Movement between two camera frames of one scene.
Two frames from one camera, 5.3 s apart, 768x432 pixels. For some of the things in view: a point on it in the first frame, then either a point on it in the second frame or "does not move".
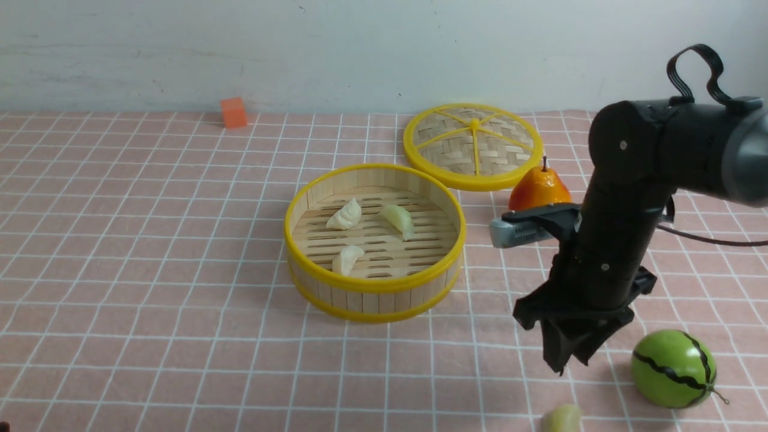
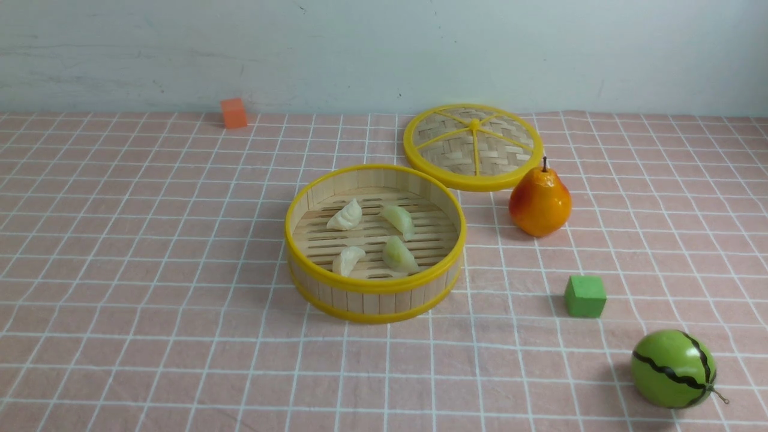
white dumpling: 346,217 does not move
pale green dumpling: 566,418 -> 398,258
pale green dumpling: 401,218 does not move
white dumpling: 343,263 does not move
